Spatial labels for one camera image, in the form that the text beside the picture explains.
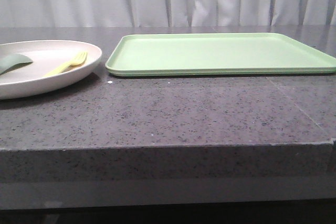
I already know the yellow plastic fork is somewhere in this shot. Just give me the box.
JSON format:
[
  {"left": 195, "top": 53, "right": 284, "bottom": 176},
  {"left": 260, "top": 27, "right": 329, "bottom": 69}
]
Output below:
[{"left": 44, "top": 51, "right": 88, "bottom": 77}]

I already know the beige round plate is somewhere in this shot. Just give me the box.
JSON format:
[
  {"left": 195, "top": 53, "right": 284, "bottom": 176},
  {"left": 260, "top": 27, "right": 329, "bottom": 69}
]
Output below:
[{"left": 0, "top": 39, "right": 103, "bottom": 100}]

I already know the light green plastic tray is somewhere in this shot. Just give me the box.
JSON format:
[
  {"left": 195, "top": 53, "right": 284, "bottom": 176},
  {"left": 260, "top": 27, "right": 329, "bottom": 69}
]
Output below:
[{"left": 106, "top": 33, "right": 335, "bottom": 77}]

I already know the green plastic spoon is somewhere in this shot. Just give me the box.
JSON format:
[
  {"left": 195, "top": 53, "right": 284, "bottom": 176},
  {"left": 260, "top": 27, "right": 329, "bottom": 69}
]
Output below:
[{"left": 1, "top": 54, "right": 33, "bottom": 74}]

